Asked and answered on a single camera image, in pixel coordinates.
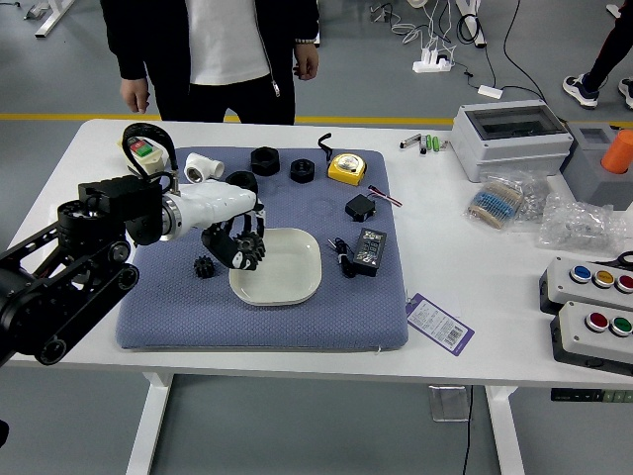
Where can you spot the person's right hand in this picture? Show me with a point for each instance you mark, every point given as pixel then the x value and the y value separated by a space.
pixel 134 96

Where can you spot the person's left hand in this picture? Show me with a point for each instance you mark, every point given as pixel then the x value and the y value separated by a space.
pixel 306 62

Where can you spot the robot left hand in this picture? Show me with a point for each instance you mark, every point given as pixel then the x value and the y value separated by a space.
pixel 217 203

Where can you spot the big black hex nut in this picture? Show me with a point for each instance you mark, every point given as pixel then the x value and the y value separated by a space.
pixel 265 162
pixel 242 179

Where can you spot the big black gear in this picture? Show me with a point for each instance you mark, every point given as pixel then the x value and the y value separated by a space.
pixel 252 247

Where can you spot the small black gear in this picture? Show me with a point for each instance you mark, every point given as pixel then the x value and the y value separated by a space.
pixel 204 267

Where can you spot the white square plate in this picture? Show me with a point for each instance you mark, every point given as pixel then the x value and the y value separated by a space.
pixel 292 272

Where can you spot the person's left forearm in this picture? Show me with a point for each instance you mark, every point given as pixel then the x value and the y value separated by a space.
pixel 306 22

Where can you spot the person's right forearm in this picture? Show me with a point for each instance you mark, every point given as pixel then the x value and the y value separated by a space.
pixel 128 54

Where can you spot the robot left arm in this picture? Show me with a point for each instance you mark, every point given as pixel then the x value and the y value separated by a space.
pixel 74 267

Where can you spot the small black hex nut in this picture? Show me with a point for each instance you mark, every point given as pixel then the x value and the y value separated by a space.
pixel 302 171

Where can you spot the three-button control box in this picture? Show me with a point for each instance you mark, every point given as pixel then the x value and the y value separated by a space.
pixel 564 292

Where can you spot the two-button control box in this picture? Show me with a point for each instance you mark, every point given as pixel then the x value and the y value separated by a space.
pixel 578 341

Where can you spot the white pipe tee fitting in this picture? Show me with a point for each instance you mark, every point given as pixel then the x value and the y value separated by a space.
pixel 200 168

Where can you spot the person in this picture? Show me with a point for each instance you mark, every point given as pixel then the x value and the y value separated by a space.
pixel 222 44
pixel 608 49

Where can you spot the white desk leg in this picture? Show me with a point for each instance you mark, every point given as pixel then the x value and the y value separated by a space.
pixel 52 22
pixel 475 22

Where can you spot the yellow tape measure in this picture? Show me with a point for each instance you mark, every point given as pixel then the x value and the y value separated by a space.
pixel 346 170

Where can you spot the white power strip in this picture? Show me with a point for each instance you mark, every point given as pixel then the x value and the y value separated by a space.
pixel 430 65

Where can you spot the blue-grey cushion mat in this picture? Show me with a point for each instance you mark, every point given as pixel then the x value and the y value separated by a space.
pixel 277 326

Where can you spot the black digital controller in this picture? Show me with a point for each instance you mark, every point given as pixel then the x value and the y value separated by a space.
pixel 368 250

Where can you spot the white power adapter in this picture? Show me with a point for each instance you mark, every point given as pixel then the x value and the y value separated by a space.
pixel 489 91

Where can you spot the white table leg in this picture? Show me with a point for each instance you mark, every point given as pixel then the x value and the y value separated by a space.
pixel 504 430
pixel 148 425

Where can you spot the bag of resistors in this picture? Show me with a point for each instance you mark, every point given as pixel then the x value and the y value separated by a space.
pixel 494 203

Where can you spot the purple label tag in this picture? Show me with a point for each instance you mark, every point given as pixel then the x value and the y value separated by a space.
pixel 437 324

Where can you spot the clear bag of screws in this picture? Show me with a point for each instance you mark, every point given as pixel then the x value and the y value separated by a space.
pixel 533 203

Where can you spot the clear plastic holder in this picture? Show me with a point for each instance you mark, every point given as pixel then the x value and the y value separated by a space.
pixel 447 403

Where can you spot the grey foam block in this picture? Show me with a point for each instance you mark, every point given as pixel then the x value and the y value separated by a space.
pixel 593 178

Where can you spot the bubble wrap bag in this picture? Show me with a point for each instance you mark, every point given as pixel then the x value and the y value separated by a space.
pixel 578 225

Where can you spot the orange cylinder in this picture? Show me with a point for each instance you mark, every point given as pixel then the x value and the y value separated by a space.
pixel 618 153

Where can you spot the black scissors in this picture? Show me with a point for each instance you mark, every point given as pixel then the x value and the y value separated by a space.
pixel 625 258

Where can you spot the black table control panel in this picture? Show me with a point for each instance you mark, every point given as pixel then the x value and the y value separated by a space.
pixel 573 395

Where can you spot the beige red-green switch box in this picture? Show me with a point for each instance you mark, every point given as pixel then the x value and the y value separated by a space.
pixel 143 148

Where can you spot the grey electrical enclosure box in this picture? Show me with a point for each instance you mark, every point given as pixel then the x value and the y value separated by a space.
pixel 509 148

